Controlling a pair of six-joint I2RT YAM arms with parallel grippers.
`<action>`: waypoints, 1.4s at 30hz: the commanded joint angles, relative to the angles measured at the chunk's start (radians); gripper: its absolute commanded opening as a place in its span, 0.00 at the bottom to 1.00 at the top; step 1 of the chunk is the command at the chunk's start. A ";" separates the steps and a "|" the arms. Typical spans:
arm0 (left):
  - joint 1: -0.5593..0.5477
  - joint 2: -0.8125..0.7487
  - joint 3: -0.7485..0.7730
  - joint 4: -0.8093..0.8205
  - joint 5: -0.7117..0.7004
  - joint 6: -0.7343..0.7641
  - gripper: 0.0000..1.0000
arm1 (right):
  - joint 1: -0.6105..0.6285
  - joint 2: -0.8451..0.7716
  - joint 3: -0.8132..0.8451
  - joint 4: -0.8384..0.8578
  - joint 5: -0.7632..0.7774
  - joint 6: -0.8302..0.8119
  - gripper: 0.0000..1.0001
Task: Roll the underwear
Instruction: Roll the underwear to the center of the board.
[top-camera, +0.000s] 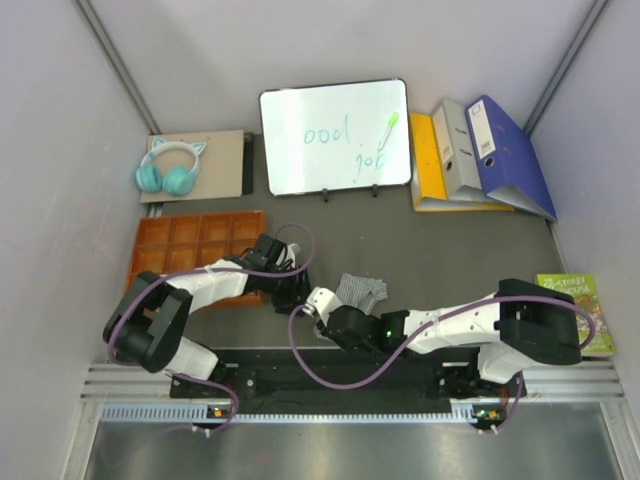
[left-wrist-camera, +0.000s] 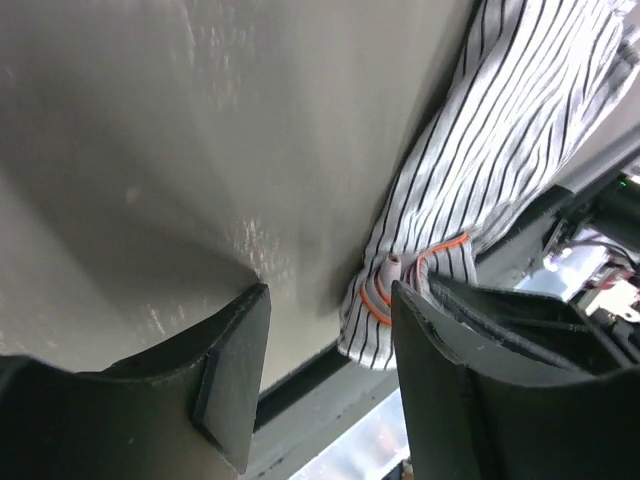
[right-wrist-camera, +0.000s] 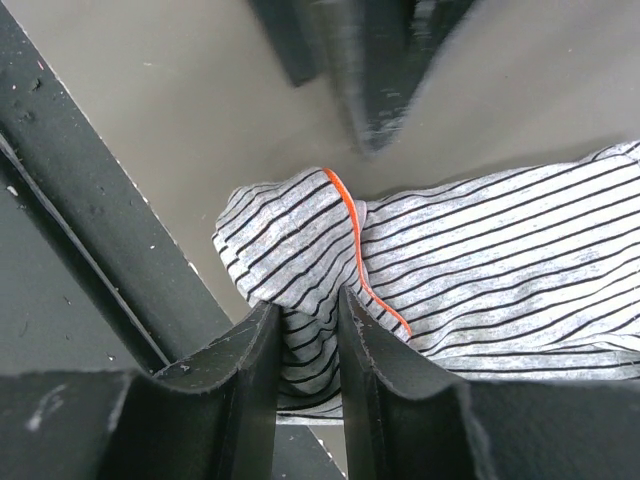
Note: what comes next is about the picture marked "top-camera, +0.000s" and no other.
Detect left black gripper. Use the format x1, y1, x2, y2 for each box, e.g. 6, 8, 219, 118
262, 264, 312, 317

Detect grey striped underwear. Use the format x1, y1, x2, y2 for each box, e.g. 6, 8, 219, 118
336, 273, 388, 315

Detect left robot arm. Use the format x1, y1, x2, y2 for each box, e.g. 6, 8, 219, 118
103, 234, 310, 397

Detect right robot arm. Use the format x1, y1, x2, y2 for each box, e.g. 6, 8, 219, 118
303, 279, 582, 396

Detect orange compartment tray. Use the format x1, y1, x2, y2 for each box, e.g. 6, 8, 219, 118
125, 210, 265, 287

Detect beige board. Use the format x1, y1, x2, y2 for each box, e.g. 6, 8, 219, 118
139, 130, 245, 204

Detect yellow binder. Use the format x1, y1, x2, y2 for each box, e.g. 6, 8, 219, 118
409, 113, 514, 212

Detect whiteboard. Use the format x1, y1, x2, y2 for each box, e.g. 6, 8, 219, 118
259, 78, 412, 196

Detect grey binder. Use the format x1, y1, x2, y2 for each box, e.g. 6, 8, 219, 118
432, 99, 490, 203

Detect teal cat-ear headphones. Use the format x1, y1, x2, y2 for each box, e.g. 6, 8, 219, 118
134, 136, 207, 197

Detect green marker pen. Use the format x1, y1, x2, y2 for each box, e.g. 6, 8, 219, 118
377, 112, 399, 152

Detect green treehouse book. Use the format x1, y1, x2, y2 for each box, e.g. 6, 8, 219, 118
535, 273, 616, 357

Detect blue binder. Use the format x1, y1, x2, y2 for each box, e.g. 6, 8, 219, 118
465, 95, 557, 221

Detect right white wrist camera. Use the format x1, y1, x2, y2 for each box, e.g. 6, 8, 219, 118
302, 287, 343, 327

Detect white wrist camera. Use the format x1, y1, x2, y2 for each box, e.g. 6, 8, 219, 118
302, 287, 343, 327
287, 243, 301, 259

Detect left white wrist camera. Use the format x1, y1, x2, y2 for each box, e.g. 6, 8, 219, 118
287, 243, 301, 259

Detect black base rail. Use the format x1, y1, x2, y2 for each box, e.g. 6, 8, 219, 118
169, 349, 526, 414

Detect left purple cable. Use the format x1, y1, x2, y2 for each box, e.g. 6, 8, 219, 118
105, 222, 317, 436

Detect grey cable duct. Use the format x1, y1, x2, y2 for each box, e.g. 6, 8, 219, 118
100, 403, 480, 426

